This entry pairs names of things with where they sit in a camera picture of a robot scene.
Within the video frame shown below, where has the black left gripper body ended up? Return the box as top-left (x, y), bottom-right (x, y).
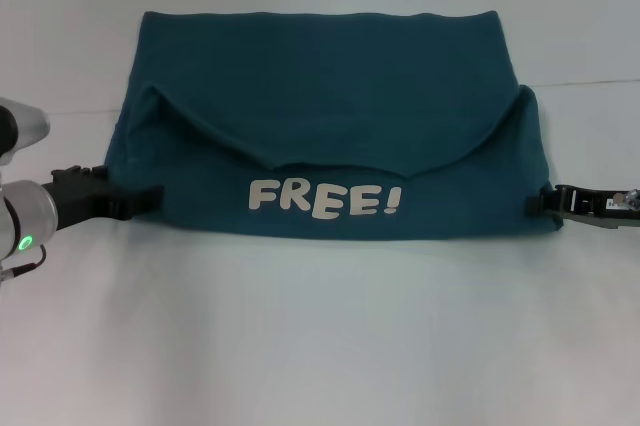
top-left (41, 173), bottom-right (129, 233)

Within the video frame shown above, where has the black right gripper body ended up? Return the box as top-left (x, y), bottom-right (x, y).
top-left (563, 184), bottom-right (640, 233)

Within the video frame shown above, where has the blue shirt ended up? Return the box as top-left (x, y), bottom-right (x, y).
top-left (102, 8), bottom-right (562, 237)

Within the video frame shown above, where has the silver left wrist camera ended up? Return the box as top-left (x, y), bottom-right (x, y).
top-left (0, 97), bottom-right (52, 168)

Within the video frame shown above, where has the left gripper cable with plug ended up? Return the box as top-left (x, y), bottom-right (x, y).
top-left (0, 244), bottom-right (49, 281)

